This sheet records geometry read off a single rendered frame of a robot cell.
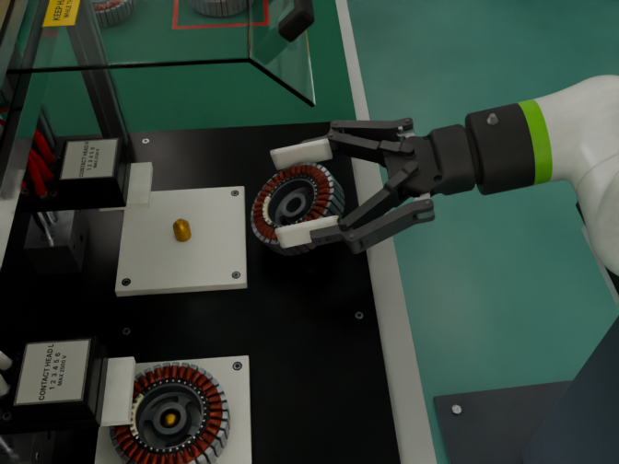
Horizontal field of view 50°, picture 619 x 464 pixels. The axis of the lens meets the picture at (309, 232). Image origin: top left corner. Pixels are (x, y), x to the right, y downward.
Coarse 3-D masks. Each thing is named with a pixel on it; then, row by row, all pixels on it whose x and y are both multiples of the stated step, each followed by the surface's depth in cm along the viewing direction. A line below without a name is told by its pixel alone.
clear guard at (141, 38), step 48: (48, 0) 62; (96, 0) 62; (144, 0) 62; (192, 0) 62; (240, 0) 62; (288, 0) 69; (48, 48) 58; (96, 48) 58; (144, 48) 58; (192, 48) 58; (240, 48) 58; (288, 48) 64
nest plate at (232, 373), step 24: (192, 360) 71; (216, 360) 71; (240, 360) 71; (240, 384) 69; (192, 408) 68; (240, 408) 68; (144, 432) 66; (240, 432) 66; (96, 456) 65; (240, 456) 65
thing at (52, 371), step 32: (32, 352) 56; (64, 352) 56; (96, 352) 57; (32, 384) 54; (64, 384) 54; (96, 384) 56; (128, 384) 59; (32, 416) 54; (64, 416) 55; (96, 416) 55; (128, 416) 57; (0, 448) 60
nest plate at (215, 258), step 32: (160, 192) 85; (192, 192) 85; (224, 192) 85; (128, 224) 82; (160, 224) 82; (192, 224) 82; (224, 224) 82; (128, 256) 79; (160, 256) 79; (192, 256) 79; (224, 256) 79; (128, 288) 76; (160, 288) 76; (192, 288) 77; (224, 288) 77
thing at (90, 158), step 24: (72, 144) 71; (96, 144) 71; (120, 144) 71; (72, 168) 69; (96, 168) 69; (120, 168) 70; (144, 168) 74; (24, 192) 70; (72, 192) 69; (96, 192) 69; (120, 192) 70; (144, 192) 72; (48, 216) 76
